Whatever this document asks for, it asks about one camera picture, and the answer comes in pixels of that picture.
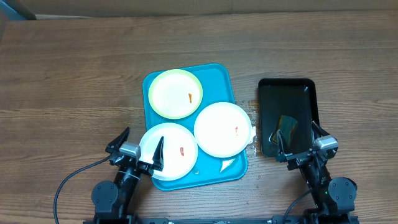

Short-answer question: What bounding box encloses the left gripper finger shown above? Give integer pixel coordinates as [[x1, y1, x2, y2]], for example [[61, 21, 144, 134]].
[[105, 127, 130, 153], [152, 136, 164, 171]]

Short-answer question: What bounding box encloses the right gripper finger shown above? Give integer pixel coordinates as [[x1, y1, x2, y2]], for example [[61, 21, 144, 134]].
[[311, 121, 330, 141], [277, 129, 286, 157]]

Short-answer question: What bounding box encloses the white plate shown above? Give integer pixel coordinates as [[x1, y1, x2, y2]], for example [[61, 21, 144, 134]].
[[194, 102, 252, 158], [139, 123, 198, 181]]

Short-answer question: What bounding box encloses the yellow green sponge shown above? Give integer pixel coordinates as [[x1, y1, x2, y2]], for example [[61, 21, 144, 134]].
[[269, 115, 298, 146]]

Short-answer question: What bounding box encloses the green rimmed plate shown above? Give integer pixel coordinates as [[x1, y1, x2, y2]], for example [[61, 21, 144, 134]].
[[148, 69, 203, 119]]

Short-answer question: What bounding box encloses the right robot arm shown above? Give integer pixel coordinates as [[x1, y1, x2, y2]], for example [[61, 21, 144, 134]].
[[273, 121, 359, 223]]

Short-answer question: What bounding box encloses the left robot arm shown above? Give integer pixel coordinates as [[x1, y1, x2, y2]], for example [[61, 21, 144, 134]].
[[91, 127, 164, 224]]

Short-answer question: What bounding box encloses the black water tray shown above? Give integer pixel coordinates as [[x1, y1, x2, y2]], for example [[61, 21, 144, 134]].
[[258, 78, 319, 157]]

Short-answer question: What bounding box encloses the blue plastic tray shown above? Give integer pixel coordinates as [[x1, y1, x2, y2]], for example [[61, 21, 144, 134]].
[[142, 63, 248, 191]]

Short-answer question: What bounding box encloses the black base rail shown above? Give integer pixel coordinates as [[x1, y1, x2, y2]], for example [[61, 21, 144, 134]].
[[99, 215, 360, 224]]

